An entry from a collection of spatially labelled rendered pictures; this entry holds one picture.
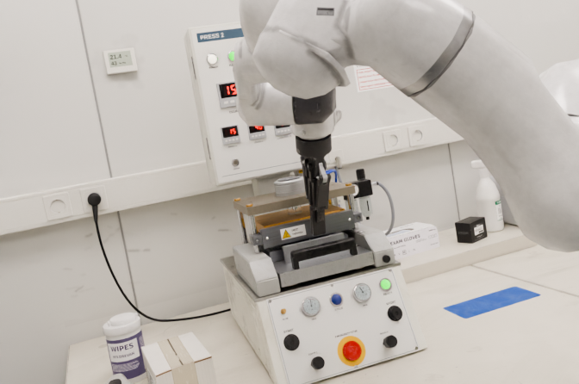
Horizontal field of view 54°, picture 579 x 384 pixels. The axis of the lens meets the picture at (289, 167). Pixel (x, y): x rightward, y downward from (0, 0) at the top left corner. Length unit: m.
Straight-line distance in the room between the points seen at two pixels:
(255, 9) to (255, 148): 0.83
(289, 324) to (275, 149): 0.51
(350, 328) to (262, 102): 0.53
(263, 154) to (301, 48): 0.93
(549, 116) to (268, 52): 0.30
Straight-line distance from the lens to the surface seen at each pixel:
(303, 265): 1.29
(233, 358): 1.46
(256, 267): 1.27
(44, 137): 1.81
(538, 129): 0.64
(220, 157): 1.52
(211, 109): 1.52
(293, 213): 1.43
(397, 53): 0.60
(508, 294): 1.62
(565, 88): 0.73
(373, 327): 1.30
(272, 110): 1.04
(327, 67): 0.64
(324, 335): 1.27
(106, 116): 1.81
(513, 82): 0.63
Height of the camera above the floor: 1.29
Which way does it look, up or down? 5 degrees down
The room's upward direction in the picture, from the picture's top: 10 degrees counter-clockwise
